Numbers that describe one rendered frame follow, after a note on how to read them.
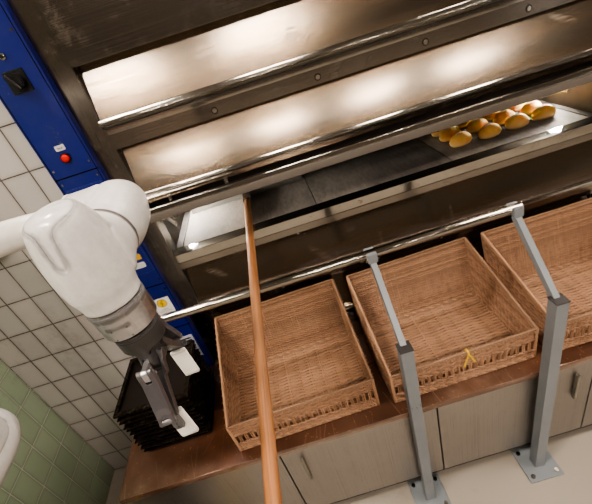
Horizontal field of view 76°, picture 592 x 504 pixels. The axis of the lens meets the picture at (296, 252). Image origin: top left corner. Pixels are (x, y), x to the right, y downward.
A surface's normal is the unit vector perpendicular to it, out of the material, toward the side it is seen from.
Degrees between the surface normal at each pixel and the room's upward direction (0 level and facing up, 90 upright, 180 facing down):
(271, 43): 70
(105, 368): 90
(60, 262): 82
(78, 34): 90
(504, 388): 90
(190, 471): 0
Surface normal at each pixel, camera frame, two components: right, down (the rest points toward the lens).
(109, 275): 0.81, 0.12
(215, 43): 0.04, 0.21
